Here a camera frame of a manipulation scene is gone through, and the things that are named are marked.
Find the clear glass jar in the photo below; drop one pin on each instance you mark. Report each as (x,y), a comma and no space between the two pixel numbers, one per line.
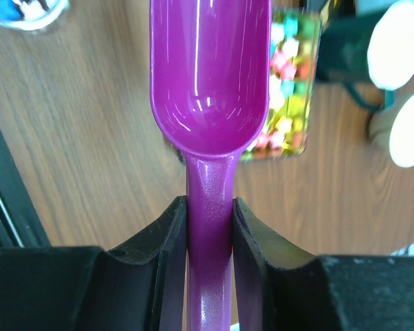
(32,16)

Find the white ceramic bowl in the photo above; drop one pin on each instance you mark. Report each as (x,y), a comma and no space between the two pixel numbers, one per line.
(392,129)

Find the star candy tin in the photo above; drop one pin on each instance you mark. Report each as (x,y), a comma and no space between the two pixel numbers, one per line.
(293,86)

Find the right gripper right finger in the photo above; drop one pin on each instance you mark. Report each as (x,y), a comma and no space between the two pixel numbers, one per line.
(283,287)

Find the dark green mug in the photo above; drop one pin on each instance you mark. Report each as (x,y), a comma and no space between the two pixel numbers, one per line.
(376,48)

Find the black serving tray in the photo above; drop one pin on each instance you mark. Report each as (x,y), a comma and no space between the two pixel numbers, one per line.
(345,8)

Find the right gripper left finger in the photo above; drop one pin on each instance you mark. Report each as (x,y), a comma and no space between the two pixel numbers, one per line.
(138,285)

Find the purple plastic scoop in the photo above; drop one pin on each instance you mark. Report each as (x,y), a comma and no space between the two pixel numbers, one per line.
(209,193)

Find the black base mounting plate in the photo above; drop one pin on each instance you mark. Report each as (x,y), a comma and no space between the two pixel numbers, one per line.
(20,226)

